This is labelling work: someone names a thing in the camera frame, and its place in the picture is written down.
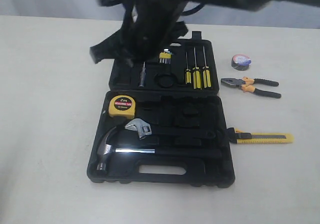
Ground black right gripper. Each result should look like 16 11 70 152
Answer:
89 0 189 64

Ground yellow 2m tape measure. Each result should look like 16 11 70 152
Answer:
101 94 137 120

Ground black plastic tool case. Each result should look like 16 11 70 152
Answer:
86 31 235 188

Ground black electrical tape roll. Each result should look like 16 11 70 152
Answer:
231 54 252 71

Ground yellow black utility knife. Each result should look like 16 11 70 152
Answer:
227 127 294 144

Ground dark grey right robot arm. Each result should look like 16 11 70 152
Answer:
90 0 320 65

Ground yellow hex key set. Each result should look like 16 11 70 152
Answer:
158 48 172 64

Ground clear test pen screwdriver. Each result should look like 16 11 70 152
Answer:
138 62 146 88

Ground short yellow black screwdriver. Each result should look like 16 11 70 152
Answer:
184 52 192 85

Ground middle yellow black screwdriver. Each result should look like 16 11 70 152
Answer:
192 47 202 89

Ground right yellow black screwdriver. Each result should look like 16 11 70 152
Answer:
202 46 212 88

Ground adjustable wrench black handle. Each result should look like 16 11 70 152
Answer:
124 118 216 140

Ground pliers orange black handles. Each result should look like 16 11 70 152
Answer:
220 77 282 99

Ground steel claw hammer black handle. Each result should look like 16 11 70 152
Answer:
96 127 222 172

